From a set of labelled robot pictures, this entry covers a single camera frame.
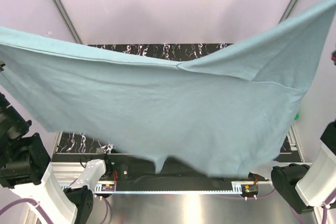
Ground left aluminium frame post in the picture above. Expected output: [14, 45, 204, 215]
[52, 0, 83, 44]

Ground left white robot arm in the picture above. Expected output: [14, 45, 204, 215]
[1, 94, 107, 223]

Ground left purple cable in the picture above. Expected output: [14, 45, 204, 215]
[0, 197, 112, 224]

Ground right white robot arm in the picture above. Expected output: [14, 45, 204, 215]
[271, 121, 335, 214]

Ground grey slotted cable duct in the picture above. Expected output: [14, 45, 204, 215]
[94, 181, 242, 195]

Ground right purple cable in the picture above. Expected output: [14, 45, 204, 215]
[223, 189, 336, 224]

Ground purple cable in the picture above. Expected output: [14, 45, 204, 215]
[223, 189, 336, 224]
[0, 197, 112, 224]

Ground blue-grey t shirt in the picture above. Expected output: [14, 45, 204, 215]
[1, 0, 335, 177]

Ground aluminium cross rail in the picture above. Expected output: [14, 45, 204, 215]
[51, 162, 84, 183]

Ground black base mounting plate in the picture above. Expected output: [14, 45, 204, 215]
[103, 154, 267, 185]

